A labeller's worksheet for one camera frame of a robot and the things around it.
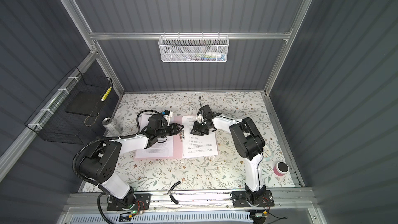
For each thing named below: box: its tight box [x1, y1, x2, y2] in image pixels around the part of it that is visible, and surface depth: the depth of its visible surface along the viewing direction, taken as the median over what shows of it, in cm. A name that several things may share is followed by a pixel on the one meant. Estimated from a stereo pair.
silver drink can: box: [102, 117, 123, 137], surface depth 90 cm
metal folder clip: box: [179, 131, 186, 142], surface depth 98 cm
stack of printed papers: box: [182, 115, 219, 159], surface depth 94 cm
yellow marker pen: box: [100, 86, 112, 102], surface depth 83 cm
